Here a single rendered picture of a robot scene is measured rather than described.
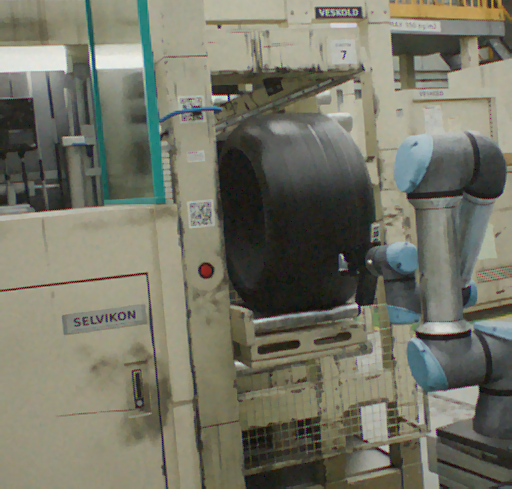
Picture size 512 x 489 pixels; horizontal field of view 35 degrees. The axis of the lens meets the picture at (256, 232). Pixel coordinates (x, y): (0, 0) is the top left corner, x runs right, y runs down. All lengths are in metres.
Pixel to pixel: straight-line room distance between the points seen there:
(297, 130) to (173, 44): 0.41
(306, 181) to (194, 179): 0.32
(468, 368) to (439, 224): 0.30
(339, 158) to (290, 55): 0.57
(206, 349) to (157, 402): 0.80
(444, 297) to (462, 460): 0.40
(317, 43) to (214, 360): 1.09
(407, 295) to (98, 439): 0.81
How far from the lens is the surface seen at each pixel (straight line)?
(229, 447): 2.38
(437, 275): 1.70
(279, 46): 2.67
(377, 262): 1.96
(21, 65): 2.28
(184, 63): 2.28
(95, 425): 1.50
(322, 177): 2.17
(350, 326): 2.35
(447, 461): 1.97
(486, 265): 7.03
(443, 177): 1.67
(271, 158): 2.19
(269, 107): 2.77
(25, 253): 1.44
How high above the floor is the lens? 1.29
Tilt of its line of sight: 4 degrees down
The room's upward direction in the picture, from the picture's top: 5 degrees counter-clockwise
